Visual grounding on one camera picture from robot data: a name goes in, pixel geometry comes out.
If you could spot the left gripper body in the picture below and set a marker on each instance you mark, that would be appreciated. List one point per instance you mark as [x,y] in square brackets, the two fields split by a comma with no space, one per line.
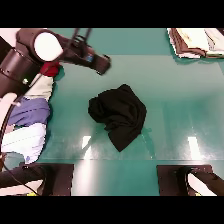
[101,64]

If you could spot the black garment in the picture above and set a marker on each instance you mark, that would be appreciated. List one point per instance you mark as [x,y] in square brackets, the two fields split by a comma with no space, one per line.
[118,113]

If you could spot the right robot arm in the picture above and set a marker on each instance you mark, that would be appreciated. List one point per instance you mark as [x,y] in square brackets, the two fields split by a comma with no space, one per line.
[173,180]

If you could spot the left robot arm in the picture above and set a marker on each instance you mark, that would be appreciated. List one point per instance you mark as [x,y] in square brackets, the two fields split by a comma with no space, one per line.
[23,66]

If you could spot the red garment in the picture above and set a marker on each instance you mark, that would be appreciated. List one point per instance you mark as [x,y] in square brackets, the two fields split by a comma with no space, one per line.
[50,69]

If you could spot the cream garment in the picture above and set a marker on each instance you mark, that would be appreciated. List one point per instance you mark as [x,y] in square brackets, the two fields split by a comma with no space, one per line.
[41,88]

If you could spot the purple-blue garment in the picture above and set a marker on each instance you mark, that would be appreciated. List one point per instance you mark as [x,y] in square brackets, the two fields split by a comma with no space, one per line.
[30,111]

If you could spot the brown garment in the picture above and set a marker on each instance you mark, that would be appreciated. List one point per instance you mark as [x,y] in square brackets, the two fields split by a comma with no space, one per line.
[186,45]

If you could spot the pale yellow garment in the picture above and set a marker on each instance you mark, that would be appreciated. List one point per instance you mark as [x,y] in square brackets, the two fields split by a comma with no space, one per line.
[195,36]

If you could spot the white garment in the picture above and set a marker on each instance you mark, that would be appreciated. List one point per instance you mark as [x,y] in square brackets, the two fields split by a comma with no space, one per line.
[25,141]

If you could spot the light grey garment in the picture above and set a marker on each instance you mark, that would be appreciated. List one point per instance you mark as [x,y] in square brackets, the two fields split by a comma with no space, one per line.
[216,40]

